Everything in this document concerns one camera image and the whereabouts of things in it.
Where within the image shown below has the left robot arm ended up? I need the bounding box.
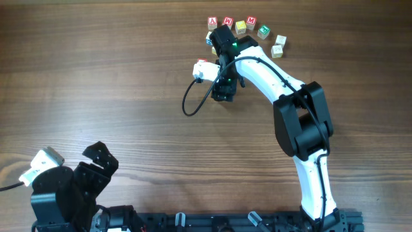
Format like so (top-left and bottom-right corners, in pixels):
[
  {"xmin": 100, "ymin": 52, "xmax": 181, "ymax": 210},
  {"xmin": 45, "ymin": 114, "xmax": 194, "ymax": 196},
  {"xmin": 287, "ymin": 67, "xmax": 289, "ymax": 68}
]
[{"xmin": 31, "ymin": 141, "xmax": 147, "ymax": 232}]

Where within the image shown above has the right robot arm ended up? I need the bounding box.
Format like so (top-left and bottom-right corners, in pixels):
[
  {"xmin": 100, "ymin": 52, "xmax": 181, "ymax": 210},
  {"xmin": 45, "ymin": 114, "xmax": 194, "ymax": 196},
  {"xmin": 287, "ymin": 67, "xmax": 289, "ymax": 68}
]
[{"xmin": 210, "ymin": 25, "xmax": 339, "ymax": 231}]

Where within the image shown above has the blue sided block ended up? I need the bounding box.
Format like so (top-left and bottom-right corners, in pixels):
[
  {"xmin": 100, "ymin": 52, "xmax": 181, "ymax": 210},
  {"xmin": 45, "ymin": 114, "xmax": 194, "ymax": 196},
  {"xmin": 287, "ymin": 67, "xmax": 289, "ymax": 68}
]
[{"xmin": 205, "ymin": 32, "xmax": 212, "ymax": 46}]

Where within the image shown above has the yellow sided block right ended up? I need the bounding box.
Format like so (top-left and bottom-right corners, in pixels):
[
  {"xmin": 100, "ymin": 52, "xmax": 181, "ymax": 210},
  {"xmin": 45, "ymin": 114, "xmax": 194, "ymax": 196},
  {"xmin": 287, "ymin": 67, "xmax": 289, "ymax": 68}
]
[{"xmin": 271, "ymin": 44, "xmax": 283, "ymax": 58}]

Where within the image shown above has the yellow top block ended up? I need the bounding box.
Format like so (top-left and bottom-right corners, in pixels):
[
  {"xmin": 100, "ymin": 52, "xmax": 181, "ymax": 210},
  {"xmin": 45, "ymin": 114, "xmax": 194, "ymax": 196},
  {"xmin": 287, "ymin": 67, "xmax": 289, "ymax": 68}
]
[{"xmin": 235, "ymin": 21, "xmax": 247, "ymax": 35}]

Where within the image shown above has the green letter block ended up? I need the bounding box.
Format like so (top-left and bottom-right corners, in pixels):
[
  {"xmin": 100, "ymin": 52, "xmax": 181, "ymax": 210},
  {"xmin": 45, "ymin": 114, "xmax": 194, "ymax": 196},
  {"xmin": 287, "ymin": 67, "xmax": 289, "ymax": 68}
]
[{"xmin": 257, "ymin": 24, "xmax": 270, "ymax": 40}]

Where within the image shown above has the red M block tilted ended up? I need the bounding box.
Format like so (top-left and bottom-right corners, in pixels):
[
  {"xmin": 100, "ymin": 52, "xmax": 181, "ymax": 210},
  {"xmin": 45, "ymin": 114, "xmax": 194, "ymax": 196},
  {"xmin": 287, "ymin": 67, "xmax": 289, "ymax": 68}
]
[{"xmin": 222, "ymin": 17, "xmax": 234, "ymax": 29}]

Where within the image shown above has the red A block top-left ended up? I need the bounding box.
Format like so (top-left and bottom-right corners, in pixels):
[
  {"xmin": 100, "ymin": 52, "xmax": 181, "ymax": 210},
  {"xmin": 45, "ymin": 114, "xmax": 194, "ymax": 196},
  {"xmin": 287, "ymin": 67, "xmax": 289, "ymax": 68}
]
[{"xmin": 207, "ymin": 16, "xmax": 218, "ymax": 30}]

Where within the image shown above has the red M block right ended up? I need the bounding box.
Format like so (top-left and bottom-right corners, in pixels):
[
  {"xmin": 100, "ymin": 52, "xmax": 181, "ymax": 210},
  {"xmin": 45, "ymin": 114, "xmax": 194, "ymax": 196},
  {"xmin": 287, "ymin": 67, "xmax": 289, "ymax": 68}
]
[{"xmin": 245, "ymin": 16, "xmax": 257, "ymax": 30}]

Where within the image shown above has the plain block far right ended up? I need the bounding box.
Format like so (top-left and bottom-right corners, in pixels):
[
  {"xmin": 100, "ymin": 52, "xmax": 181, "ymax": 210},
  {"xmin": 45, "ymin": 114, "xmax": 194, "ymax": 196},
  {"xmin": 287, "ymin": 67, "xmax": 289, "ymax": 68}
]
[{"xmin": 275, "ymin": 35, "xmax": 287, "ymax": 48}]

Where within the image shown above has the right camera cable black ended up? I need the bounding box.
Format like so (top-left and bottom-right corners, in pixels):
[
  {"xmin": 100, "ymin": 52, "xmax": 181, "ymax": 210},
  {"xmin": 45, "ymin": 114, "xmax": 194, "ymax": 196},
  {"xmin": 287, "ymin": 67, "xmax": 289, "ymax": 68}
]
[{"xmin": 182, "ymin": 56, "xmax": 330, "ymax": 231}]

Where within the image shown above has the camera cable black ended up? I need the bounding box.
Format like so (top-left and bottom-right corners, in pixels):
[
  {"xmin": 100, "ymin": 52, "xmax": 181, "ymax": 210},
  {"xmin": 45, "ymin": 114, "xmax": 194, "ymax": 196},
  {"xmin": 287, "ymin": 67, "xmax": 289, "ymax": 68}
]
[
  {"xmin": 182, "ymin": 56, "xmax": 330, "ymax": 231},
  {"xmin": 0, "ymin": 182, "xmax": 24, "ymax": 192}
]

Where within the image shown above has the left camera cable black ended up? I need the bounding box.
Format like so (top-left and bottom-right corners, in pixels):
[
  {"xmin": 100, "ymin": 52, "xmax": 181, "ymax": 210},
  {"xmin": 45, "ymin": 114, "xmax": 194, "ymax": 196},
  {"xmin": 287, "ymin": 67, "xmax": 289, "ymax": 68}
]
[{"xmin": 0, "ymin": 182, "xmax": 24, "ymax": 192}]

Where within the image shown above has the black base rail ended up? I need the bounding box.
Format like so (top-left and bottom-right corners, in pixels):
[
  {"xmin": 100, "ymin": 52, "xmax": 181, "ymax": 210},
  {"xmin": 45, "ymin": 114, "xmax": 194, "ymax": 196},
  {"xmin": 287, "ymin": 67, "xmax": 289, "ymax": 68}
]
[{"xmin": 90, "ymin": 209, "xmax": 364, "ymax": 232}]

